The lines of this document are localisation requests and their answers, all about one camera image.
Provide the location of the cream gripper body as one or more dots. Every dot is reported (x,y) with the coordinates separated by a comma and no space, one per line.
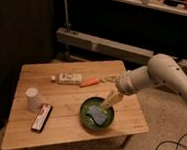
(112,98)

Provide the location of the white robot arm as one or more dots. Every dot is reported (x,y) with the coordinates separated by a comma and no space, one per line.
(160,70)

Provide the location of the orange pepper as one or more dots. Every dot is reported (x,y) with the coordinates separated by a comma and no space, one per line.
(89,82)

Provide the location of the green ceramic bowl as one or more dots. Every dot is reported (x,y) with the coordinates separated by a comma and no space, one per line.
(87,121)

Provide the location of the blue sponge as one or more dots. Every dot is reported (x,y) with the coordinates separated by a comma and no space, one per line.
(97,114)

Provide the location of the white tube with label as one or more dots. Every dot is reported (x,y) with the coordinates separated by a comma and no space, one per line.
(65,78)

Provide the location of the wooden table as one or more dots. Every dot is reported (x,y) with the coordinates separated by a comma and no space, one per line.
(63,125)

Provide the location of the white paper cup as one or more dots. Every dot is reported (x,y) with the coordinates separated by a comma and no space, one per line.
(34,99)

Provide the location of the metal shelf rack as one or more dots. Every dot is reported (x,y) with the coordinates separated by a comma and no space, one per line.
(154,30)

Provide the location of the dark wooden cabinet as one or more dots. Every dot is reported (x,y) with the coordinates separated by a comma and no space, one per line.
(26,36)

